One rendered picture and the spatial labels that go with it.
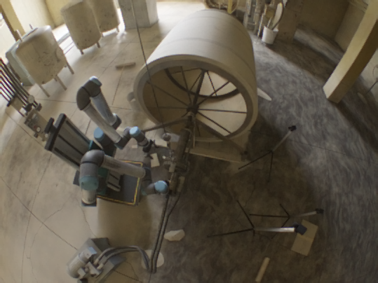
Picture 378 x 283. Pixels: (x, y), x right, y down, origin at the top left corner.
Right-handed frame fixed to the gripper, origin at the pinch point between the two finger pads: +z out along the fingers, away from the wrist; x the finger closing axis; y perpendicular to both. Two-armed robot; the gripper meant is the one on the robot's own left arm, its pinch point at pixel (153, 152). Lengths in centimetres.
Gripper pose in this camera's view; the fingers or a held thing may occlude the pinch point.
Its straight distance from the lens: 162.3
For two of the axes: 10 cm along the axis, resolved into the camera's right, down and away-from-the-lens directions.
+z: 3.9, 6.0, 7.0
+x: 2.6, -8.0, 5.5
